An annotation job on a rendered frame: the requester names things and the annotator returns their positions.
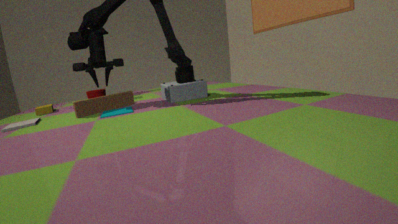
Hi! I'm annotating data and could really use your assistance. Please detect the dark red cup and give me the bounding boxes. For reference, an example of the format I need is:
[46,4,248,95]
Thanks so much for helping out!
[86,89,106,99]

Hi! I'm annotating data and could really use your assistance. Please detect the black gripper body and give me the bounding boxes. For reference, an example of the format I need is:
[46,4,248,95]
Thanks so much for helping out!
[73,45,124,72]

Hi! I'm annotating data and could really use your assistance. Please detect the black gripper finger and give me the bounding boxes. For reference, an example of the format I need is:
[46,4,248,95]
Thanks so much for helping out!
[85,70,99,88]
[105,67,113,86]

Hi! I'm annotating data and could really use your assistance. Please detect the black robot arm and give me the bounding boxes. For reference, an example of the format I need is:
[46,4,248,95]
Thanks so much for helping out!
[67,0,196,83]

